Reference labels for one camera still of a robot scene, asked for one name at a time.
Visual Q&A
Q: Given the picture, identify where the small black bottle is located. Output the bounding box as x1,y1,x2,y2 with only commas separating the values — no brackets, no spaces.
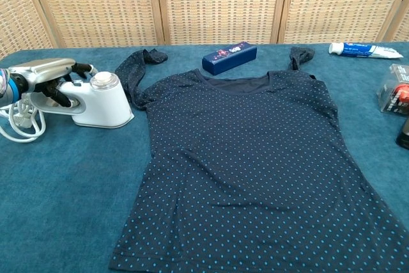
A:
396,118,409,150

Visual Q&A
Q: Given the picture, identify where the white cable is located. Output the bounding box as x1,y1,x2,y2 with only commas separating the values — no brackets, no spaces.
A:
0,98,47,143

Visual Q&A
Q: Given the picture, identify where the teal carpet table cover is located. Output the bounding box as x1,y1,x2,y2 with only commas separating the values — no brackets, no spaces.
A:
0,41,409,273

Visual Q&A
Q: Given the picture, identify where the navy polka dot shirt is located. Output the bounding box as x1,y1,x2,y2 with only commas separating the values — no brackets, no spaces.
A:
107,46,409,273

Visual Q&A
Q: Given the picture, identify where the dark blue toothpaste carton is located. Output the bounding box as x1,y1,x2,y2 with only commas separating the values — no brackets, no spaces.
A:
201,41,258,77

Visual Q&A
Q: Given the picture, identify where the woven wooden folding screen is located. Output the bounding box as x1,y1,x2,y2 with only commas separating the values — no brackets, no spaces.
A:
0,0,409,59

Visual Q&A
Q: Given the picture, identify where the white blue toothpaste tube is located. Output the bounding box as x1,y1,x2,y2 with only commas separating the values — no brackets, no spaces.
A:
328,42,405,59

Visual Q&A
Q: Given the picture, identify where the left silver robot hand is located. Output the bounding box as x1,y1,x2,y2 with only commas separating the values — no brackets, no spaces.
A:
8,58,98,108

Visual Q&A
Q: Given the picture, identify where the white handheld steam iron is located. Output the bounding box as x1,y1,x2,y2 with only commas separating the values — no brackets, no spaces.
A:
31,72,135,129

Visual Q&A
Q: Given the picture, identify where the black and red packaged item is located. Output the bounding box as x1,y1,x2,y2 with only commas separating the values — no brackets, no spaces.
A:
376,64,409,114

